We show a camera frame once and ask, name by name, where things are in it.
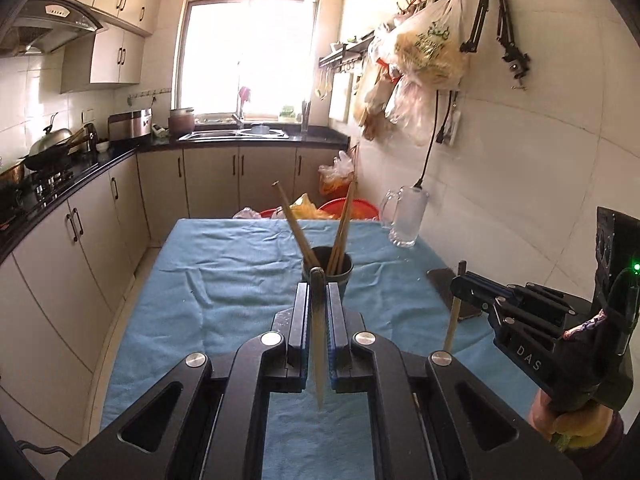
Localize wooden chopstick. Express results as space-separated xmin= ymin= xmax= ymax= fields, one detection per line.
xmin=335 ymin=181 xmax=357 ymax=275
xmin=441 ymin=260 xmax=468 ymax=354
xmin=328 ymin=192 xmax=352 ymax=275
xmin=272 ymin=181 xmax=320 ymax=269
xmin=309 ymin=266 xmax=326 ymax=411

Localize brown clay pot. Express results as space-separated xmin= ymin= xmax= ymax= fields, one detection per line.
xmin=168 ymin=107 xmax=195 ymax=136

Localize black power cable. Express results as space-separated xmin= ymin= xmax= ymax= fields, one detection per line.
xmin=412 ymin=89 xmax=442 ymax=190

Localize red plastic basin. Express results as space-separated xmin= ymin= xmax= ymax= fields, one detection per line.
xmin=259 ymin=197 xmax=381 ymax=221

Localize gas stove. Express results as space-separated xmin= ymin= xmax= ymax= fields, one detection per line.
xmin=1 ymin=158 xmax=99 ymax=224

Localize blue towel table cloth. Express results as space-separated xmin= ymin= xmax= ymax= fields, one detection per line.
xmin=98 ymin=216 xmax=539 ymax=480

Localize electric kettle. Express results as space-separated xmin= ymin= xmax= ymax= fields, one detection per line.
xmin=80 ymin=122 xmax=98 ymax=154

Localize dark utensil holder cup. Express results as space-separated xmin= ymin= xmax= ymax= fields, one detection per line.
xmin=302 ymin=246 xmax=354 ymax=301

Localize black smartphone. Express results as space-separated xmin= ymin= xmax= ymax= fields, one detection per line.
xmin=426 ymin=268 xmax=482 ymax=322

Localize hanging plastic bag yellow contents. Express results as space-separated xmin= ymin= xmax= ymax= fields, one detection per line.
xmin=392 ymin=0 xmax=468 ymax=90

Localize window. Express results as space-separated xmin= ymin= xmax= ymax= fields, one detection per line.
xmin=176 ymin=0 xmax=319 ymax=122

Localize wall utensil rack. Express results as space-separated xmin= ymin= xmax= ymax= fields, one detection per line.
xmin=318 ymin=32 xmax=374 ymax=70

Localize upper wall cabinets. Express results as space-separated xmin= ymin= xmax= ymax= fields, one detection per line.
xmin=61 ymin=0 xmax=160 ymax=93

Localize right hand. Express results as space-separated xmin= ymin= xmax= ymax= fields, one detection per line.
xmin=528 ymin=389 xmax=624 ymax=452

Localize wall power strip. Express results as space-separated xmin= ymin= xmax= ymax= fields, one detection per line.
xmin=442 ymin=91 xmax=461 ymax=146

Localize kitchen sink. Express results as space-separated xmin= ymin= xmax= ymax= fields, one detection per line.
xmin=178 ymin=125 xmax=288 ymax=142

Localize clear glass mug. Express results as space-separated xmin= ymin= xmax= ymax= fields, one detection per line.
xmin=380 ymin=185 xmax=430 ymax=248

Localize hanging pink plastic bag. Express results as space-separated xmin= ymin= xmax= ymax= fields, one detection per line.
xmin=385 ymin=76 xmax=436 ymax=146

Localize steel pot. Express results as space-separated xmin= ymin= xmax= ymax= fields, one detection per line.
xmin=0 ymin=159 xmax=25 ymax=191

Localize silver rice cooker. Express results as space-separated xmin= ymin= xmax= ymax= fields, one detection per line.
xmin=107 ymin=108 xmax=152 ymax=142

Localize range hood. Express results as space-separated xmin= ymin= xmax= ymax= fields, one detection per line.
xmin=1 ymin=0 xmax=102 ymax=58

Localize wok with lid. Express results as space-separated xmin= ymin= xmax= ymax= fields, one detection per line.
xmin=23 ymin=114 xmax=85 ymax=171

